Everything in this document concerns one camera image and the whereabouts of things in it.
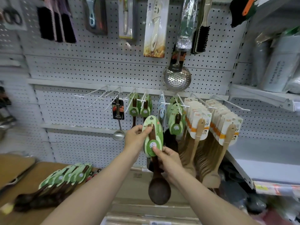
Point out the person's left hand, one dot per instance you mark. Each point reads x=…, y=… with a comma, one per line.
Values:
x=136, y=140

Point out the person's right hand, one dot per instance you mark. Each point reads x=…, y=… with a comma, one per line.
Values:
x=170, y=164

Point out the small steel ladle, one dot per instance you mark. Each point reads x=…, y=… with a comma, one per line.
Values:
x=118, y=135

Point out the steel spatulas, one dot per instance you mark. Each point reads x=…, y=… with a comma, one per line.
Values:
x=161, y=110

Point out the wooden spatulas bunch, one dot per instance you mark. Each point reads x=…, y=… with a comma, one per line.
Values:
x=199, y=131
x=228, y=135

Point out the bundle of carded steel utensils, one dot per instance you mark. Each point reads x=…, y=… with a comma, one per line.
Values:
x=93, y=175

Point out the row of dark spoons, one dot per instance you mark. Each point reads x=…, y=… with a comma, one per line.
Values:
x=58, y=182

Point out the person's right forearm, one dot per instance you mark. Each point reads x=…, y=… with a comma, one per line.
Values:
x=211, y=203

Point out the person's left forearm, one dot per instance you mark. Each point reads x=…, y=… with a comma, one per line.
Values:
x=93, y=196

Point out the grey store shelf unit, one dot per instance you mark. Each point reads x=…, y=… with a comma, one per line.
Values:
x=264, y=168

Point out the flat cardboard box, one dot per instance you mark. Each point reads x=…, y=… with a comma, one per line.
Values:
x=133, y=185

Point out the large steel skimmer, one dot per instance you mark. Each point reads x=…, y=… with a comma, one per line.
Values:
x=177, y=79

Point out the assorted packaged goods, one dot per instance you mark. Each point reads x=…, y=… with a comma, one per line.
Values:
x=246, y=201

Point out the row of red yellow labels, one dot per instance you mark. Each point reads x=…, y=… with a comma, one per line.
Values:
x=274, y=188

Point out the white knife in package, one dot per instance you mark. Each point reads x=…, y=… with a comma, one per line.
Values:
x=155, y=25

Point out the pale boxed pack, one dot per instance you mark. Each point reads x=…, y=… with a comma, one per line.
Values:
x=126, y=18

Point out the clear pack green insert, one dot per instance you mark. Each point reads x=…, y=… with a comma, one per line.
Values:
x=186, y=23

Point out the dark hanging pack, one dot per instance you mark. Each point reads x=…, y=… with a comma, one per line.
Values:
x=95, y=16

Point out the black flat brush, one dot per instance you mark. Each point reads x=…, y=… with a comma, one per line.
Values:
x=58, y=28
x=69, y=28
x=45, y=23

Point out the slim grey cup pack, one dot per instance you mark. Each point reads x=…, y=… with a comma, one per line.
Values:
x=259, y=63

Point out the red yellow sticker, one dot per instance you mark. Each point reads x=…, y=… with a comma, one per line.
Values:
x=7, y=208

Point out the slim white roll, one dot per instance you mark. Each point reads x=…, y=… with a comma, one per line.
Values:
x=294, y=84

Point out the black orange tool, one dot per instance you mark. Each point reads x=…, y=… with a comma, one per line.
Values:
x=240, y=14

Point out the scissors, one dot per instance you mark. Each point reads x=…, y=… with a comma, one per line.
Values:
x=12, y=16

